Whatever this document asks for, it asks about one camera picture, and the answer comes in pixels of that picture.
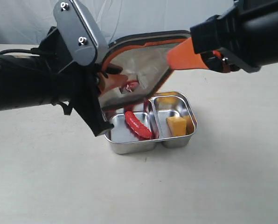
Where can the grey lunch box lid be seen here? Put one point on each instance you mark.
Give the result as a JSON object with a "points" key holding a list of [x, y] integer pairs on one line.
{"points": [[142, 58]]}

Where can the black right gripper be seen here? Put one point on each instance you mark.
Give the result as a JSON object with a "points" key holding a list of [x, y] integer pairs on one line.
{"points": [[245, 37]]}

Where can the yellow toy cheese wedge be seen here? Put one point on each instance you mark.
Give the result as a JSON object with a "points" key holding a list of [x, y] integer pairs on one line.
{"points": [[177, 126]]}

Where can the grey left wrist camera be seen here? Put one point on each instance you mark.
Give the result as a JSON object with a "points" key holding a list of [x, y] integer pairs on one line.
{"points": [[80, 32]]}

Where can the white backdrop cloth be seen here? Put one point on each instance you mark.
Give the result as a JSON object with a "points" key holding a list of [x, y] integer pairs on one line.
{"points": [[27, 22]]}

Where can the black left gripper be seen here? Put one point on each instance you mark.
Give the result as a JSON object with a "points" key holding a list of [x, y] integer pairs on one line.
{"points": [[84, 92]]}

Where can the red toy sausage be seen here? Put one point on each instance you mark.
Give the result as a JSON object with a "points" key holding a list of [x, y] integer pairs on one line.
{"points": [[135, 124]]}

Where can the steel two-compartment lunch box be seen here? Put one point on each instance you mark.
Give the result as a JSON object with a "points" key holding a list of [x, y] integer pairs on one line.
{"points": [[153, 114]]}

